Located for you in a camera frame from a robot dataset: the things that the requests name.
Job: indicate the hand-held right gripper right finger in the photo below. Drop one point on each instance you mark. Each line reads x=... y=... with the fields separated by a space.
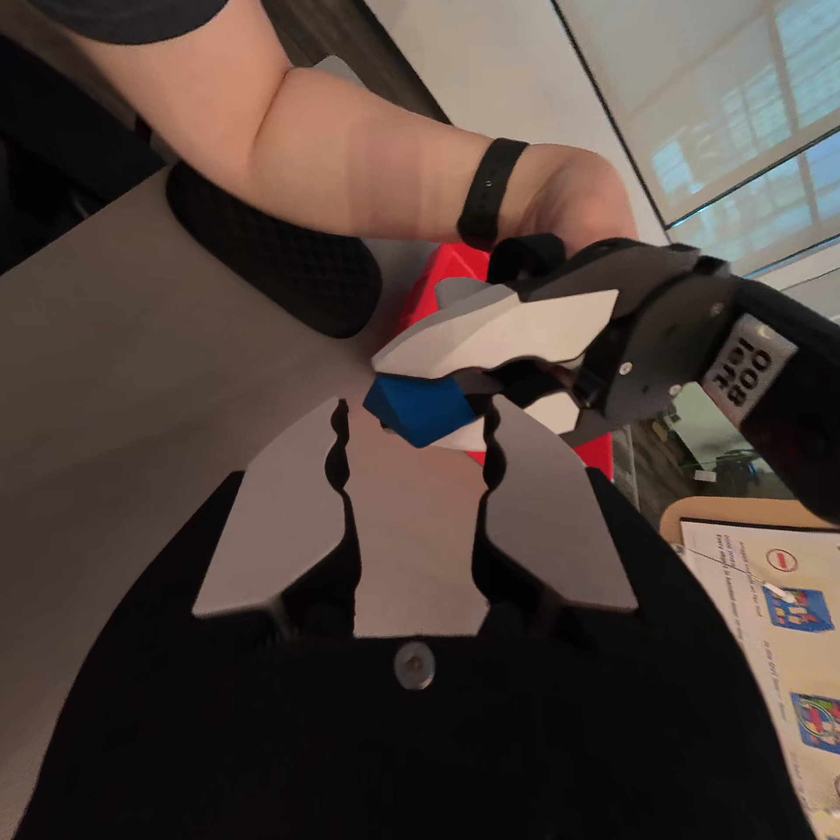
x=558 y=531

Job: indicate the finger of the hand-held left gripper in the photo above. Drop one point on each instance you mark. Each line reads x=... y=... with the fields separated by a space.
x=512 y=328
x=554 y=410

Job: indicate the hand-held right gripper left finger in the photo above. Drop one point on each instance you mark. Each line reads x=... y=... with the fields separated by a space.
x=282 y=531

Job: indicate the red plastic bin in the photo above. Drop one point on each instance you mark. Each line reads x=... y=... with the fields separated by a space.
x=420 y=308

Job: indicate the person's left forearm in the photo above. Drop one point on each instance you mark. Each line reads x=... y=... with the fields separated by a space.
x=328 y=177

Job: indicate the person's left hand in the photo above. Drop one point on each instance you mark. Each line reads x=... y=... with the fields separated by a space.
x=571 y=197

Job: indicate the black wristband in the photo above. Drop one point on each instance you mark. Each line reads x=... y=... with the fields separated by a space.
x=489 y=190

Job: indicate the instruction sheet stand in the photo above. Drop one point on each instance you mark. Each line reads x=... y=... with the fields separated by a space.
x=754 y=590

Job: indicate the frosted window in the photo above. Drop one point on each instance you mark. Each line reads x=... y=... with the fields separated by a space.
x=722 y=98

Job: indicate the black foam pad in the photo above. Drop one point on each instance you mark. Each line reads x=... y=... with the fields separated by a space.
x=275 y=262

